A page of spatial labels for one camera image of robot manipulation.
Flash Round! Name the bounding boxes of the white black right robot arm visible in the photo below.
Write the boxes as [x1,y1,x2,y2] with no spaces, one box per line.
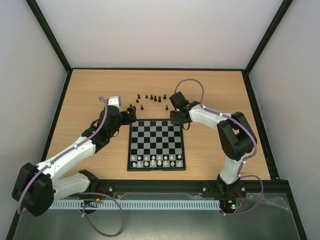
[169,91,258,196]

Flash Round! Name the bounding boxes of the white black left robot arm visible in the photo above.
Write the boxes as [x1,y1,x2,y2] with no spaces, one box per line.
[12,104,137,217]

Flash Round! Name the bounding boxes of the black and white chessboard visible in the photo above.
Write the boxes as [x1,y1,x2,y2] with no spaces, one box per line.
[127,119,186,172]

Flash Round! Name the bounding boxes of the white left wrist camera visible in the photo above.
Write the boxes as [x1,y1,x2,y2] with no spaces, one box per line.
[107,96,122,108]

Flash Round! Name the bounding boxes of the black aluminium rail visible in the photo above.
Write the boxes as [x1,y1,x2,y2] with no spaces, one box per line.
[97,179,292,199]

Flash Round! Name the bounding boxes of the white cable duct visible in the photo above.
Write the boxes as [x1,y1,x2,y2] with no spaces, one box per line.
[50,199,221,211]

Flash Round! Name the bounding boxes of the black enclosure frame post left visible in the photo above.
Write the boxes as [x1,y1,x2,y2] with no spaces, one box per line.
[24,0,72,73]

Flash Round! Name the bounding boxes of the black enclosure frame post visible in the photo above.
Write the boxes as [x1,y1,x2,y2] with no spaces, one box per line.
[24,0,72,73]
[244,0,294,73]

